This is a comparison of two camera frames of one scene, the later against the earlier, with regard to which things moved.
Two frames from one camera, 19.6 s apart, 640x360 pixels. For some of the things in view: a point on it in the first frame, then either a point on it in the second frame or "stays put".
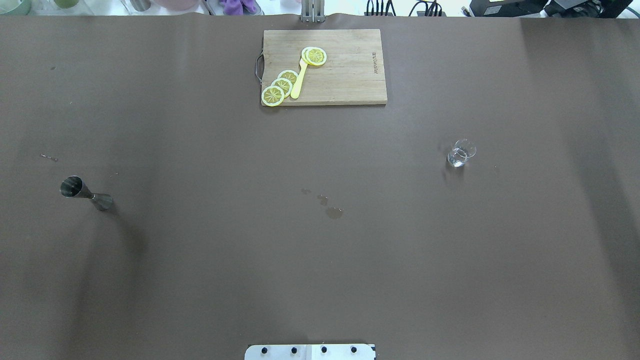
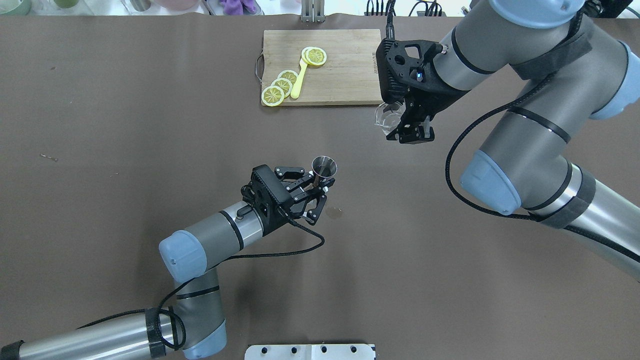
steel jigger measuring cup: x=73 y=186 to x=324 y=166
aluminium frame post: x=312 y=11 stays put
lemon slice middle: x=285 y=84 stays put
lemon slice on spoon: x=314 y=55 stays put
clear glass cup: x=462 y=150 to x=388 y=115
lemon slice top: x=273 y=96 stays put
